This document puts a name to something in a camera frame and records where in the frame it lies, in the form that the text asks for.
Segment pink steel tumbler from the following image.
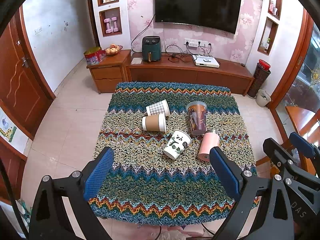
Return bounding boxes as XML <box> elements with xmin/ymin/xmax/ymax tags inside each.
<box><xmin>197</xmin><ymin>129</ymin><xmax>220</xmax><ymax>162</ymax></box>

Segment panda print paper cup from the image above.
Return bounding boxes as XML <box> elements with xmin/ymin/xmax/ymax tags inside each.
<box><xmin>163</xmin><ymin>129</ymin><xmax>191</xmax><ymax>160</ymax></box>

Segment tall brown plastic cup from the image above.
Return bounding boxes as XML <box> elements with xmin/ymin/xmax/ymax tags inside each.
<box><xmin>186</xmin><ymin>101</ymin><xmax>207</xmax><ymax>136</ymax></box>

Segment brown sleeve paper cup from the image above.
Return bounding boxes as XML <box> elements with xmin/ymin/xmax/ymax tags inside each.
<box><xmin>142</xmin><ymin>113</ymin><xmax>167</xmax><ymax>132</ymax></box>

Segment grey checked paper cup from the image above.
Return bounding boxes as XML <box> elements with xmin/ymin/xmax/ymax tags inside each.
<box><xmin>146</xmin><ymin>100</ymin><xmax>170</xmax><ymax>116</ymax></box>

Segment wooden chair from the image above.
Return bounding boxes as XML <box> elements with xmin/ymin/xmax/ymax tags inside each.
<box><xmin>256</xmin><ymin>106</ymin><xmax>319</xmax><ymax>175</ymax></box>

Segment white waste bin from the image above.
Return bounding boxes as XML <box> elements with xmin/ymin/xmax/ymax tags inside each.
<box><xmin>255</xmin><ymin>89</ymin><xmax>271</xmax><ymax>107</ymax></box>

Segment dark woven tall bin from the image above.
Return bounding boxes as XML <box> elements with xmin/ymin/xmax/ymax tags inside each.
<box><xmin>247</xmin><ymin>59</ymin><xmax>271</xmax><ymax>98</ymax></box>

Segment white set-top box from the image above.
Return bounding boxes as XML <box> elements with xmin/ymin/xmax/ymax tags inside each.
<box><xmin>192</xmin><ymin>54</ymin><xmax>220</xmax><ymax>68</ymax></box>

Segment brown wooden door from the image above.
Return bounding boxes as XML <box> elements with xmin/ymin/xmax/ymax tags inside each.
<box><xmin>1</xmin><ymin>7</ymin><xmax>55</xmax><ymax>140</ymax></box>

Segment small wooden drawer cabinet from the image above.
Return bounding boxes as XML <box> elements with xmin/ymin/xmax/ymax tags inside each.
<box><xmin>87</xmin><ymin>49</ymin><xmax>131</xmax><ymax>94</ymax></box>

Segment long wooden tv cabinet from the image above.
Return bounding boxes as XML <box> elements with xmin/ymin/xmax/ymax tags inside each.
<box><xmin>126</xmin><ymin>54</ymin><xmax>254</xmax><ymax>96</ymax></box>

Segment white power strip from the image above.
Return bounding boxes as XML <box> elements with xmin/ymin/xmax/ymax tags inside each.
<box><xmin>184</xmin><ymin>38</ymin><xmax>209</xmax><ymax>48</ymax></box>

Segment red gift tin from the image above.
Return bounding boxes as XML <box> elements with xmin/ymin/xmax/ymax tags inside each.
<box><xmin>84</xmin><ymin>47</ymin><xmax>106</xmax><ymax>66</ymax></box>

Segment bowl of fruit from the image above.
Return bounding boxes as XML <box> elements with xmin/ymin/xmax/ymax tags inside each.
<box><xmin>105</xmin><ymin>44</ymin><xmax>123</xmax><ymax>56</ymax></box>

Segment dark green air fryer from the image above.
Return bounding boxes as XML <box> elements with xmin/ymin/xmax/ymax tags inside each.
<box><xmin>142</xmin><ymin>36</ymin><xmax>162</xmax><ymax>62</ymax></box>

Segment pink dumbbell pair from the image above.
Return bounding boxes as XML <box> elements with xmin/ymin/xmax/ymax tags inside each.
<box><xmin>104</xmin><ymin>16</ymin><xmax>119</xmax><ymax>34</ymax></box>

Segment black cables on cabinet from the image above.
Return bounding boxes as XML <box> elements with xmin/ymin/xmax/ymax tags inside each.
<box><xmin>164</xmin><ymin>41</ymin><xmax>213</xmax><ymax>64</ymax></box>

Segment black wall television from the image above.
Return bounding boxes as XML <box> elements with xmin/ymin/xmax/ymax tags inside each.
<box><xmin>155</xmin><ymin>0</ymin><xmax>241</xmax><ymax>34</ymax></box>

